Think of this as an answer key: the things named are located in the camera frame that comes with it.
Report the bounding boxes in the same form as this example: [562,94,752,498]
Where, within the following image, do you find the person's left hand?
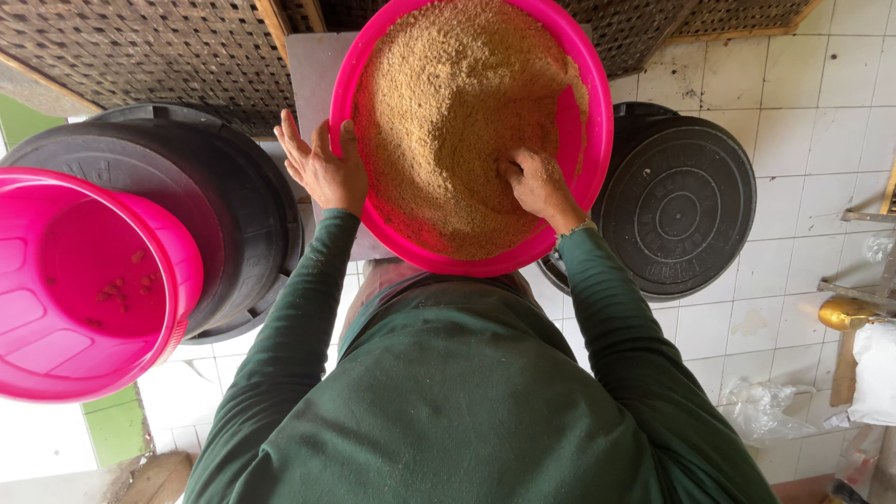
[274,108,370,218]

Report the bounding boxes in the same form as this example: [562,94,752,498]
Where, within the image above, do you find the person's right hand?
[498,147,589,236]

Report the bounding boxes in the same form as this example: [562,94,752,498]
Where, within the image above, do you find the pink plastic basin with grain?
[329,0,615,279]

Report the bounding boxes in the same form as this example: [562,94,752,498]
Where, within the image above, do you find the heap of brown grain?
[352,0,589,262]

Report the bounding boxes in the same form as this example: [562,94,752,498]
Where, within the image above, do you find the small black plastic tub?
[535,102,758,302]

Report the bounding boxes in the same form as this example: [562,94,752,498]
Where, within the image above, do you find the grey stool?
[285,31,394,262]

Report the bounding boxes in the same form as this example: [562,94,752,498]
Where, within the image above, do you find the green long-sleeved top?
[183,209,782,504]

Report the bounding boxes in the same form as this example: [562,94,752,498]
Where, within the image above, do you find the large black plastic tub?
[0,103,306,346]

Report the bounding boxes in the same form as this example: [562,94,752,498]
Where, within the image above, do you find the clear crumpled plastic bag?
[720,378,818,447]

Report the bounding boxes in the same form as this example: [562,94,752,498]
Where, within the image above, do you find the metal rack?
[817,157,896,309]

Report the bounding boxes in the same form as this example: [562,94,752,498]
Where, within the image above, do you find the brass pot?
[818,297,884,333]

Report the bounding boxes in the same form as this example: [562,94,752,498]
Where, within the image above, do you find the large woven bamboo tray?
[0,0,296,138]

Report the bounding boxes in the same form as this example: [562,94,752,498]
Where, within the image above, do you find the small clear plastic bag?
[864,234,896,264]

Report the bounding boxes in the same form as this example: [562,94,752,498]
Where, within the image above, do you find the wooden plank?
[829,329,860,408]

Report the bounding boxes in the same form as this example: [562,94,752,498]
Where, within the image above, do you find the brown crumbs in basin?
[43,248,163,330]

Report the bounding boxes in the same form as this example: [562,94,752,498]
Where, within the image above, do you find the white sack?
[847,322,896,427]

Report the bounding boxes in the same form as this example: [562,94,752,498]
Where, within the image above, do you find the empty pink plastic basin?
[0,167,205,405]

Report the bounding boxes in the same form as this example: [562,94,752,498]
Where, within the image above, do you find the brown stone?
[105,451,195,504]

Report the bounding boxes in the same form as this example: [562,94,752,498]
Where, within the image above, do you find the thin wrist bracelet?
[556,218,598,243]

